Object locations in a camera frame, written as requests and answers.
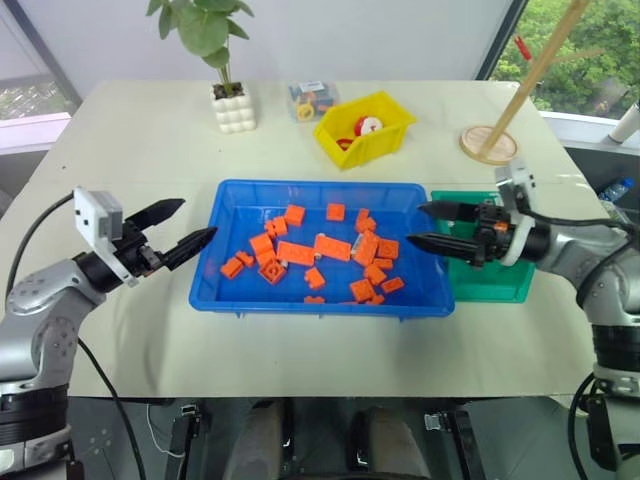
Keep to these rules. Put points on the green plant in white pot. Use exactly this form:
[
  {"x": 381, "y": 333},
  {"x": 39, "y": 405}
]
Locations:
[{"x": 235, "y": 110}]

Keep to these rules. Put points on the yellow plastic bin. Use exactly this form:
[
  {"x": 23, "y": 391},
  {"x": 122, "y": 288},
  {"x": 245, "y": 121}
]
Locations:
[{"x": 372, "y": 147}]

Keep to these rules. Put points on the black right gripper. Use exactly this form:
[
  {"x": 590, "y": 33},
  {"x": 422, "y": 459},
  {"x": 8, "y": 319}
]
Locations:
[{"x": 492, "y": 232}]

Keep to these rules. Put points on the red item in yellow bin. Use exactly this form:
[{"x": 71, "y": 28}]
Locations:
[{"x": 345, "y": 144}]

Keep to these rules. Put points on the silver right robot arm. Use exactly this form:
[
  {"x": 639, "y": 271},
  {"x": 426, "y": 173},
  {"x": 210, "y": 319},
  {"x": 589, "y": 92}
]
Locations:
[{"x": 607, "y": 260}]

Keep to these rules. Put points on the wooden stand with round base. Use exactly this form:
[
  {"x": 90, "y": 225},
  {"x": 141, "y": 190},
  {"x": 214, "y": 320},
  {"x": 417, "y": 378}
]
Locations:
[{"x": 492, "y": 145}]

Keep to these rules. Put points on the green plastic tray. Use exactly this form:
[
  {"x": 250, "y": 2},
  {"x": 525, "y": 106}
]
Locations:
[{"x": 487, "y": 289}]

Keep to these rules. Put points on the white cylinder with dark tip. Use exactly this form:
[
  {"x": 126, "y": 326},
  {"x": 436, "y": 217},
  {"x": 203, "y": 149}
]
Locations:
[{"x": 625, "y": 125}]

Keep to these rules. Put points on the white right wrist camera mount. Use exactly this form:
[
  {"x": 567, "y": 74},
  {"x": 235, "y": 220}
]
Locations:
[{"x": 520, "y": 180}]

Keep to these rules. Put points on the orange plastic part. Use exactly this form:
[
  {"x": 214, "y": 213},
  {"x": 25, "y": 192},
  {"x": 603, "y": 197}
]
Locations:
[
  {"x": 295, "y": 252},
  {"x": 332, "y": 246}
]

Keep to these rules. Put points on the blue plastic tray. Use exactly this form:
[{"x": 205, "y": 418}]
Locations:
[{"x": 320, "y": 292}]

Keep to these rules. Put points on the white and red round item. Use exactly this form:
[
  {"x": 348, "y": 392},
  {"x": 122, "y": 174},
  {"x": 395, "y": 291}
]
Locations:
[{"x": 368, "y": 125}]

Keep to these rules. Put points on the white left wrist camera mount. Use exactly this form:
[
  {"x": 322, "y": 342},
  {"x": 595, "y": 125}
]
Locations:
[{"x": 89, "y": 210}]

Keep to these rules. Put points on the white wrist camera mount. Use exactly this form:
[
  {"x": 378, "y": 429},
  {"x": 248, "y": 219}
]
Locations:
[
  {"x": 520, "y": 180},
  {"x": 89, "y": 210}
]

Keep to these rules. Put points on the red clip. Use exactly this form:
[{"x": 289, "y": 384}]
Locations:
[{"x": 523, "y": 48}]

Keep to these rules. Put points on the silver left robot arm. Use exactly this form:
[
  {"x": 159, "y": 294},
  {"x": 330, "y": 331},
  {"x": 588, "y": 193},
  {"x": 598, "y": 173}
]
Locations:
[{"x": 45, "y": 295}]

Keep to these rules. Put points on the clear plastic box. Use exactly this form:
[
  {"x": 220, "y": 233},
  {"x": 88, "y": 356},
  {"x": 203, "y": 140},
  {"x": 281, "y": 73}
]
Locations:
[{"x": 327, "y": 92}]

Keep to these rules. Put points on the dark container beside table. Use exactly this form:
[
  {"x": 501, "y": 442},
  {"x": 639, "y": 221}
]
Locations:
[{"x": 595, "y": 170}]

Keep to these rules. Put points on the clear plastic water bottle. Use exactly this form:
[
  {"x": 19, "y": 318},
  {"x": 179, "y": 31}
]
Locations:
[{"x": 616, "y": 190}]

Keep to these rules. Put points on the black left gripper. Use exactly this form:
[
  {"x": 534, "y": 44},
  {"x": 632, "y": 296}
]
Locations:
[{"x": 136, "y": 250}]

